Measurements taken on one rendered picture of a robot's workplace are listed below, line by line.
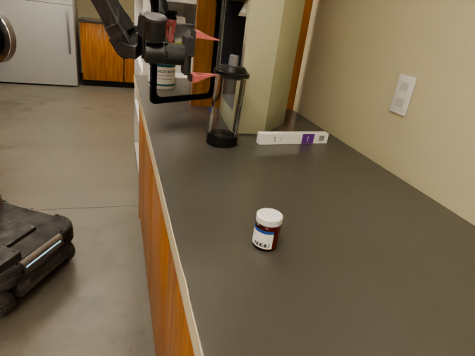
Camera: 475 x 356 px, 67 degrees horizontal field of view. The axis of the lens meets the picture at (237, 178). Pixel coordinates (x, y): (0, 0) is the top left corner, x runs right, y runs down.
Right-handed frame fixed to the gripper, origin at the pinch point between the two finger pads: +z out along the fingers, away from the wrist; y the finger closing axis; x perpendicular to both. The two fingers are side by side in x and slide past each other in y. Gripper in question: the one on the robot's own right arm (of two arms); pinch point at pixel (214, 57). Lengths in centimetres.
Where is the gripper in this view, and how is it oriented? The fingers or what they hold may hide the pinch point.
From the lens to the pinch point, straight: 110.1
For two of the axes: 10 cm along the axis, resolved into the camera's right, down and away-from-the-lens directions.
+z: 9.5, -0.2, 3.1
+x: -2.9, -4.1, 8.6
